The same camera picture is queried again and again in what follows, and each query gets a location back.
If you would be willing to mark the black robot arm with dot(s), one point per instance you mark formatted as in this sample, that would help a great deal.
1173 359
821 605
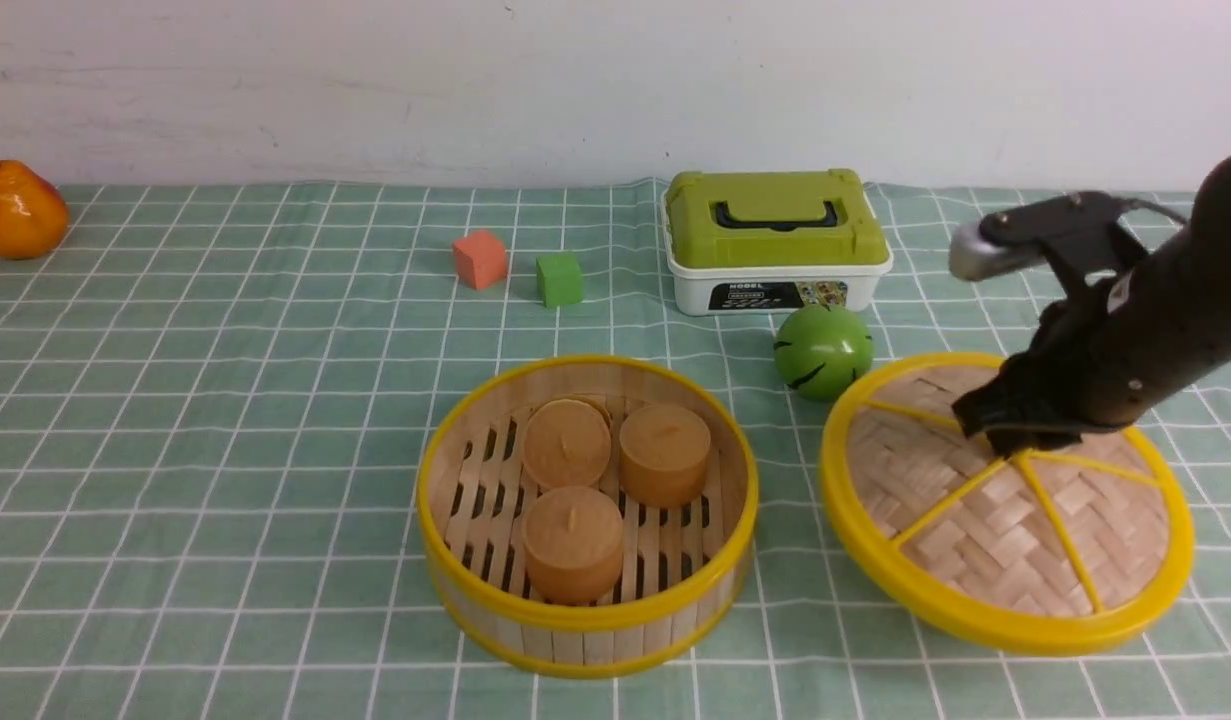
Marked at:
1132 328

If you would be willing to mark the orange toy pear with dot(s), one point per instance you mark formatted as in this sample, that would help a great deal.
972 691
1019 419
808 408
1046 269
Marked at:
34 217

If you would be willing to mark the green striped toy ball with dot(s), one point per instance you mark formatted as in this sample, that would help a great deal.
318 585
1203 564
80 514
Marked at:
821 350

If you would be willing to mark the brown bun back left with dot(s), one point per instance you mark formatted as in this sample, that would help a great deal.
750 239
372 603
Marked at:
567 443

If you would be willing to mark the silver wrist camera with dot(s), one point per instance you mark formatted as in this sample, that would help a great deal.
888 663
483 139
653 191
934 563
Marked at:
1076 234

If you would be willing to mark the green lidded white toolbox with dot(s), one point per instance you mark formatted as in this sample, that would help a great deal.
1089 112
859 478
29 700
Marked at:
772 242

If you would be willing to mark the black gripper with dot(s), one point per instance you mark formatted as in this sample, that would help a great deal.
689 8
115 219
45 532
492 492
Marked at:
1053 393

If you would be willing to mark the yellow rimmed woven steamer lid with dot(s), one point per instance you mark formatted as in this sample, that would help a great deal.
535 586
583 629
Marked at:
1049 552

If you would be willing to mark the brown bun back right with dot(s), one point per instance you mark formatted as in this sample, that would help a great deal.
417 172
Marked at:
664 451

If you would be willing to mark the green checkered tablecloth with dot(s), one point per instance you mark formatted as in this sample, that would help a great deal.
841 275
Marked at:
212 405

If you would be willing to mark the green foam cube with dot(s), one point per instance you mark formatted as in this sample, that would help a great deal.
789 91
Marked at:
559 278

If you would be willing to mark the yellow rimmed bamboo steamer base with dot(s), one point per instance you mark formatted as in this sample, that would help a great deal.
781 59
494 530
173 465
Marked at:
680 568

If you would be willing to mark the brown bun front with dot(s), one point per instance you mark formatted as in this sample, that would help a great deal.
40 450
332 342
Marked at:
574 549

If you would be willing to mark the orange foam cube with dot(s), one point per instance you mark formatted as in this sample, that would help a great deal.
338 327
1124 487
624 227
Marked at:
480 259

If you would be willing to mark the brown bun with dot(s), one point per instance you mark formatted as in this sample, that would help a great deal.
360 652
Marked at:
664 451
574 549
567 443

